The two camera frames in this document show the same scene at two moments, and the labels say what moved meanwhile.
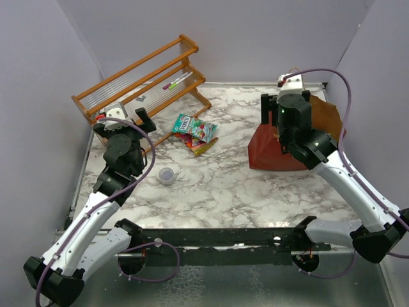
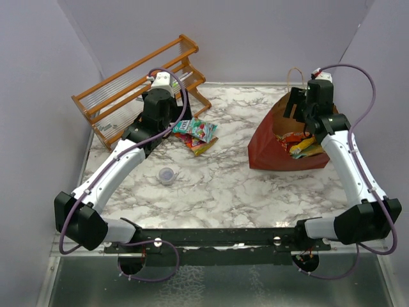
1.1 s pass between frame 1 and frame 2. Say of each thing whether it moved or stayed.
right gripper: moved
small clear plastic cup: stayed
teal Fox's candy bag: stayed
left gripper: moved
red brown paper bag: stayed
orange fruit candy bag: stayed
